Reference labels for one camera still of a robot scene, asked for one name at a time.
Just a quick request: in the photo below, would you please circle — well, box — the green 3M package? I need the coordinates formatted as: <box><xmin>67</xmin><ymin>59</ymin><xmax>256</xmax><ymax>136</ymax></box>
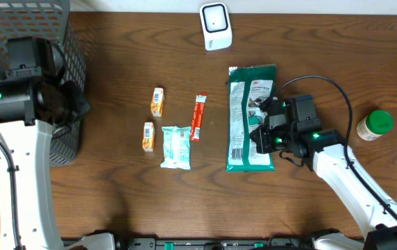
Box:
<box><xmin>226</xmin><ymin>64</ymin><xmax>276</xmax><ymax>172</ymax></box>

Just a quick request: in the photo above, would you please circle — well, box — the red stick packet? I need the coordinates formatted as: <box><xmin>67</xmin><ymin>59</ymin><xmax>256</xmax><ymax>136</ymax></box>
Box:
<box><xmin>189</xmin><ymin>93</ymin><xmax>208</xmax><ymax>141</ymax></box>

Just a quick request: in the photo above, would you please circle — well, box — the small orange carton box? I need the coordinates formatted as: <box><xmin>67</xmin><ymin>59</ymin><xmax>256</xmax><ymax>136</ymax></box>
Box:
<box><xmin>151</xmin><ymin>87</ymin><xmax>164</xmax><ymax>117</ymax></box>

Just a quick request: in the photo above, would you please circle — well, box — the green lid white jar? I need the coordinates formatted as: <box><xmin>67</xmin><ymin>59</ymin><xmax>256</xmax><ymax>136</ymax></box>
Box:
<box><xmin>356</xmin><ymin>110</ymin><xmax>394</xmax><ymax>141</ymax></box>

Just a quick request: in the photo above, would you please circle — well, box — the mint green wipes packet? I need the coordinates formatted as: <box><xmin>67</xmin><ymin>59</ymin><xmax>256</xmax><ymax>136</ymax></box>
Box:
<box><xmin>160</xmin><ymin>126</ymin><xmax>191</xmax><ymax>170</ymax></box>

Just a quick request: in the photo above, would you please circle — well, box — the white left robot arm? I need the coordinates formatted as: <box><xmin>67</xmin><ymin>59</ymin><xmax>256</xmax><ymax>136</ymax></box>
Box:
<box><xmin>0</xmin><ymin>76</ymin><xmax>90</xmax><ymax>249</ymax></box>

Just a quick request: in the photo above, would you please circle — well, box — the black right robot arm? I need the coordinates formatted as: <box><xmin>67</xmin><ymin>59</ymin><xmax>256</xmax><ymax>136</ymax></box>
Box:
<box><xmin>249</xmin><ymin>95</ymin><xmax>397</xmax><ymax>249</ymax></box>

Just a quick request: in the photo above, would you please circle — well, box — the white barcode scanner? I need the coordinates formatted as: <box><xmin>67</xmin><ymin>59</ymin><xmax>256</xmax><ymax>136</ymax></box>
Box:
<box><xmin>199</xmin><ymin>2</ymin><xmax>233</xmax><ymax>51</ymax></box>

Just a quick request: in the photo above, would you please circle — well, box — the grey plastic mesh basket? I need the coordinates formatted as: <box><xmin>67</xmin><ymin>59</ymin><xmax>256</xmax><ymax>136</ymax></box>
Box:
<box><xmin>0</xmin><ymin>0</ymin><xmax>86</xmax><ymax>167</ymax></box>

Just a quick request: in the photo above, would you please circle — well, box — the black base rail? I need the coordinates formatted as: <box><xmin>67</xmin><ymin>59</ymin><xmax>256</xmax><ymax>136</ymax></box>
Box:
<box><xmin>62</xmin><ymin>237</ymin><xmax>317</xmax><ymax>250</ymax></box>

